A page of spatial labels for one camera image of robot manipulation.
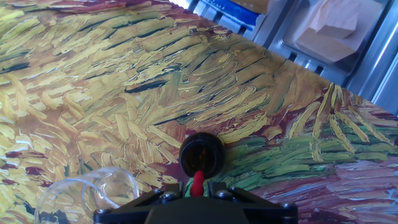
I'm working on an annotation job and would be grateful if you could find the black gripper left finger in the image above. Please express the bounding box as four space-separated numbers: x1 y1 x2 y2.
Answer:
93 182 185 224

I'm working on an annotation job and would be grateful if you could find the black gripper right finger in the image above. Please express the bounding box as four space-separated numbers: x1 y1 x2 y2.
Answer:
207 182 299 224

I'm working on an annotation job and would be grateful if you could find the red bulb glass dropper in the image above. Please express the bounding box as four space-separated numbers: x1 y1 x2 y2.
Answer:
190 170 206 198

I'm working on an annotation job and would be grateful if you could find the clear glass beaker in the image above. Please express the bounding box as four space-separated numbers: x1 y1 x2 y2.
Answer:
34 166 141 224

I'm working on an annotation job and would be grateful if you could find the amber glass bottle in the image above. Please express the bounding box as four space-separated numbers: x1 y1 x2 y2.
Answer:
179 132 226 180

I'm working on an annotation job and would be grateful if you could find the painted wheatfield tablecloth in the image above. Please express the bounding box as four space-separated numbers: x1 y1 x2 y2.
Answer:
0 0 398 224

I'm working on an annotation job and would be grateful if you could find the large wooden block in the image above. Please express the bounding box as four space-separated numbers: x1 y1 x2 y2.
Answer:
294 0 384 65

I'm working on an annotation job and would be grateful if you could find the small wooden block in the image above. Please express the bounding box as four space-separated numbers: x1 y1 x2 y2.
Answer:
309 0 362 40

